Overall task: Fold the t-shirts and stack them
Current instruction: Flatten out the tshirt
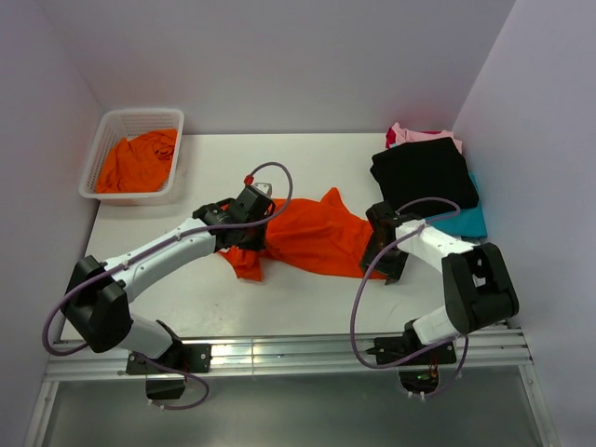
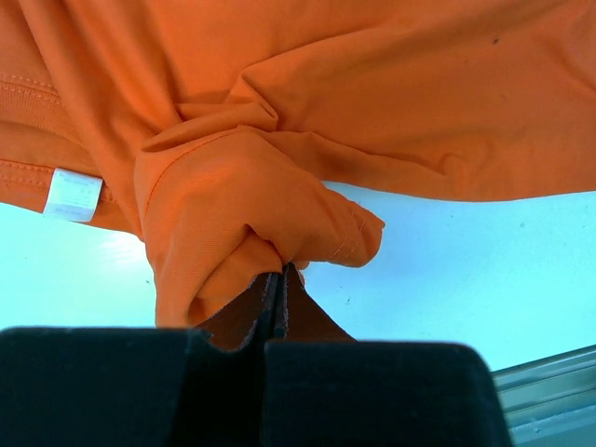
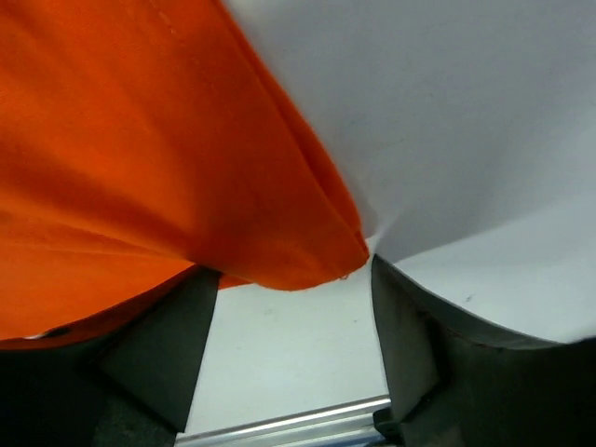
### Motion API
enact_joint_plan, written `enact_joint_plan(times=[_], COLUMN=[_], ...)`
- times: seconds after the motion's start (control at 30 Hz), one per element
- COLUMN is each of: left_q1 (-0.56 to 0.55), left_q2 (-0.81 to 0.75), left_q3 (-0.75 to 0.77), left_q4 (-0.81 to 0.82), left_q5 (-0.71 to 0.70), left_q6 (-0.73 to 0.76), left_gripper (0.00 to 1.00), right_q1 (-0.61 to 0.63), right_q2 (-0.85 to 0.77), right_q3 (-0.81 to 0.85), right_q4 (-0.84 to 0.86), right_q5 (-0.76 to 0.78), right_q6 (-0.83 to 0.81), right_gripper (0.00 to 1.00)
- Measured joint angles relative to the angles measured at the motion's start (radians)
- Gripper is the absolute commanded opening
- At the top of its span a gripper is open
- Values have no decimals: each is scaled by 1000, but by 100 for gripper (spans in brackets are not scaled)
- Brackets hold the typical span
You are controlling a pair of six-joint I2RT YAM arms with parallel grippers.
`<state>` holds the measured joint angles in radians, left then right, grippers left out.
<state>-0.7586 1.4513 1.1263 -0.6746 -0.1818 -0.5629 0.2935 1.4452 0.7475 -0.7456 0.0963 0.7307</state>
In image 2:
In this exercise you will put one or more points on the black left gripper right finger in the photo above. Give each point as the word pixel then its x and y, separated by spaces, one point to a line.
pixel 323 392

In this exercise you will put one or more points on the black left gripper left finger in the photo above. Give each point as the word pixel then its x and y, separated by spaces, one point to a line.
pixel 66 386

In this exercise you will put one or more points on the orange t-shirt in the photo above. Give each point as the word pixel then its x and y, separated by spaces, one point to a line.
pixel 429 166

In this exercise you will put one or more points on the aluminium table frame rail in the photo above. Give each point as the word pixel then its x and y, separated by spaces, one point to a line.
pixel 551 401

